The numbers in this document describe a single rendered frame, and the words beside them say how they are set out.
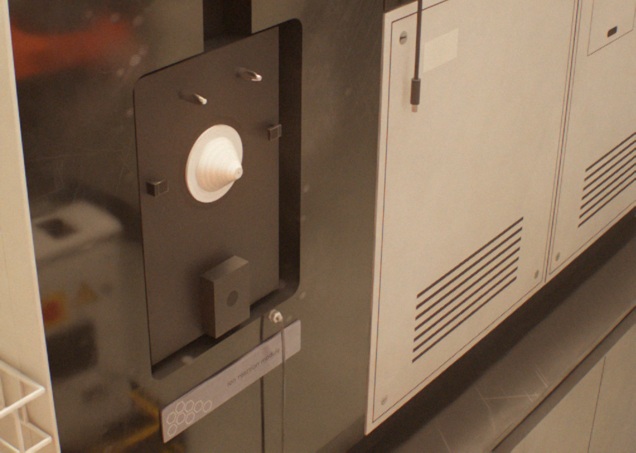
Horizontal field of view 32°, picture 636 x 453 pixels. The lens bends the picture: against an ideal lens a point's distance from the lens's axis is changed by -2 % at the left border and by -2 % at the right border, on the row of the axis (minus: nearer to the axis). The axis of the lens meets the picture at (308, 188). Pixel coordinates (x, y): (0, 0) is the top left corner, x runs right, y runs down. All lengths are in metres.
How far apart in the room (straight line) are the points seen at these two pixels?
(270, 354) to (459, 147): 0.32
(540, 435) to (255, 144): 0.72
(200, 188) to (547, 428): 0.77
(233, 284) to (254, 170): 0.09
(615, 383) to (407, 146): 0.74
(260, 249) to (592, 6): 0.60
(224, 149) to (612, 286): 0.91
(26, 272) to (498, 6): 0.60
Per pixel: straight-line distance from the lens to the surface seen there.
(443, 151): 1.14
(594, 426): 1.70
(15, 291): 0.79
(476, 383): 1.42
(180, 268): 0.88
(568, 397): 1.53
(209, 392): 0.95
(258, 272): 0.96
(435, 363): 1.29
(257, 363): 0.99
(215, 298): 0.90
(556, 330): 1.54
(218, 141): 0.86
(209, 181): 0.86
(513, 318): 1.53
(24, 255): 0.76
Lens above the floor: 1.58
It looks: 27 degrees down
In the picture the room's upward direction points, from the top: 1 degrees clockwise
